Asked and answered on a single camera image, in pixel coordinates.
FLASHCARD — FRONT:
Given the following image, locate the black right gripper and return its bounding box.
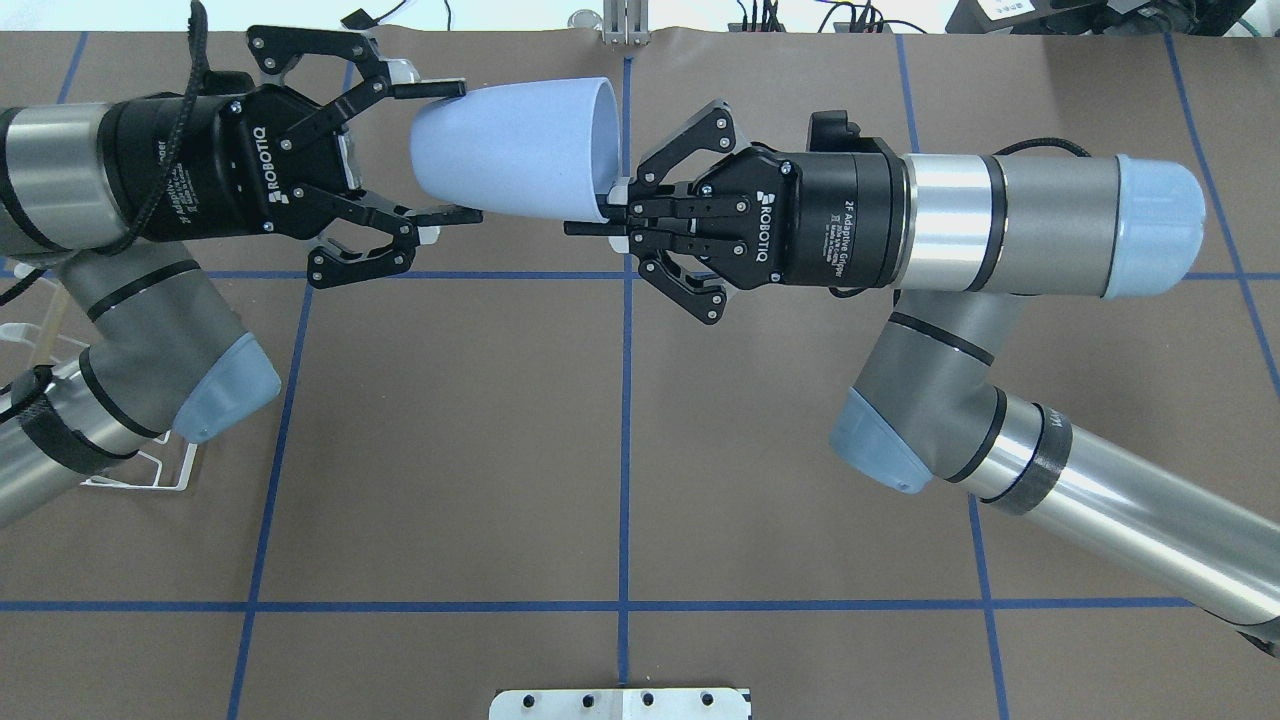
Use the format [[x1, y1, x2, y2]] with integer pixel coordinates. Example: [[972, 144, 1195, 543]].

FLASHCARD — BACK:
[[563, 100, 908, 325]]

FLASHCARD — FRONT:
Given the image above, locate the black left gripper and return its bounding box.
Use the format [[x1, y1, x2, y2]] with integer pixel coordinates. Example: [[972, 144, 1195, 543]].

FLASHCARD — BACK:
[[105, 26, 483, 290]]

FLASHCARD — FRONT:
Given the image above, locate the light blue plastic cup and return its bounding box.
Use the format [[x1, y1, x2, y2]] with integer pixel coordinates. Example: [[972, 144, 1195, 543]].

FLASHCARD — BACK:
[[408, 77, 622, 224]]

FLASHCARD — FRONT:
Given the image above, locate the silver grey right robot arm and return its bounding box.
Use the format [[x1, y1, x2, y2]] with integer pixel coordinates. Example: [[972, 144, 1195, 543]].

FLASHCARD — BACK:
[[564, 100, 1277, 656]]

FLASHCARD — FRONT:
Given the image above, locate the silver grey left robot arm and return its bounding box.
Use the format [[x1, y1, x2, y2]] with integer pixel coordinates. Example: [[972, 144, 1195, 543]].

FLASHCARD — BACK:
[[1, 1, 483, 524]]

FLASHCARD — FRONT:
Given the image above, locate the small black device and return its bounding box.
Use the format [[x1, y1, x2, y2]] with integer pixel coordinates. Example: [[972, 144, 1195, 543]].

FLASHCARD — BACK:
[[340, 8, 379, 32]]

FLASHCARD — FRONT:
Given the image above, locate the black power strip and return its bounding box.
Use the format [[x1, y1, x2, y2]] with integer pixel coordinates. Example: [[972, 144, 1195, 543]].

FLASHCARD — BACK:
[[829, 18, 892, 35]]

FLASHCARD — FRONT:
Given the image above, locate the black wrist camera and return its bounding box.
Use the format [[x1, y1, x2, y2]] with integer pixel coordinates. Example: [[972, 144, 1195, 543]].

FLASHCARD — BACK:
[[806, 110, 863, 152]]

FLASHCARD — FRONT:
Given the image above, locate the aluminium frame post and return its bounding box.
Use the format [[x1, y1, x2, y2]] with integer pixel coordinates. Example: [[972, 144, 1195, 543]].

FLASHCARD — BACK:
[[600, 0, 650, 47]]

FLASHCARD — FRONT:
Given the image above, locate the white wire cup rack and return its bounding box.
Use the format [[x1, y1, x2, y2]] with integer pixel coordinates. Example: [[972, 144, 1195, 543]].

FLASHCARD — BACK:
[[1, 278, 201, 492]]

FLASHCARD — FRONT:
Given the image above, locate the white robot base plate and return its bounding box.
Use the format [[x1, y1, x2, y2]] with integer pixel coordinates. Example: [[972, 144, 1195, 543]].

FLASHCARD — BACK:
[[488, 687, 753, 719]]

